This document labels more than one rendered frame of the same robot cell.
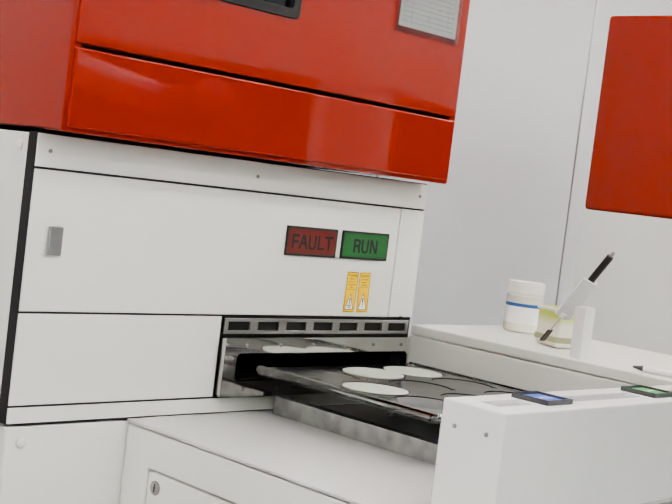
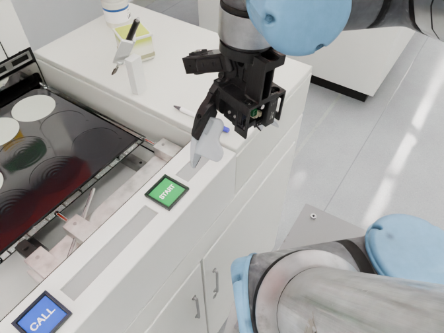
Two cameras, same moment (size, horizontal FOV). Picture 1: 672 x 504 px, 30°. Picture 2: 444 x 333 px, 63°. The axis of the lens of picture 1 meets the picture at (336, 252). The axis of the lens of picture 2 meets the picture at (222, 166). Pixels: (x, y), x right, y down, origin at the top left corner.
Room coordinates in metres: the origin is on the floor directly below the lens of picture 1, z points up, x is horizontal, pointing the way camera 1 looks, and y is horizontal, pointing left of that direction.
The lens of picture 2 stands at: (1.36, -0.49, 1.47)
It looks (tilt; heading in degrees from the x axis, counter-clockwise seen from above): 49 degrees down; 350
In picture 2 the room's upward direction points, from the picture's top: straight up
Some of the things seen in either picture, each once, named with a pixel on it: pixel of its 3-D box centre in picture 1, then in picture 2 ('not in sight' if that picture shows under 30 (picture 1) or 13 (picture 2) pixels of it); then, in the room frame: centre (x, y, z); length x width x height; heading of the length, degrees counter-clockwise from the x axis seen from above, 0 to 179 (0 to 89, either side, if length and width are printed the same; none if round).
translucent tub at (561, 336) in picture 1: (563, 327); (134, 43); (2.20, -0.41, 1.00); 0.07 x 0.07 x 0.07; 21
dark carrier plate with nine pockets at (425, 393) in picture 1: (419, 387); (23, 153); (1.96, -0.16, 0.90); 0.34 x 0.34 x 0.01; 46
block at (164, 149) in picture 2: not in sight; (172, 153); (1.91, -0.48, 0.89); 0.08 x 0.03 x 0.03; 46
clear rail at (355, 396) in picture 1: (341, 392); not in sight; (1.83, -0.03, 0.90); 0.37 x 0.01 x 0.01; 46
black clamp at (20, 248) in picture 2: not in sight; (27, 250); (1.72, -0.21, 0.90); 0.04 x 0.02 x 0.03; 46
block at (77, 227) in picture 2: not in sight; (86, 234); (1.74, -0.31, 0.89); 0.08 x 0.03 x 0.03; 46
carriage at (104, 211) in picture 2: not in sight; (120, 214); (1.79, -0.36, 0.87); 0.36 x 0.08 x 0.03; 136
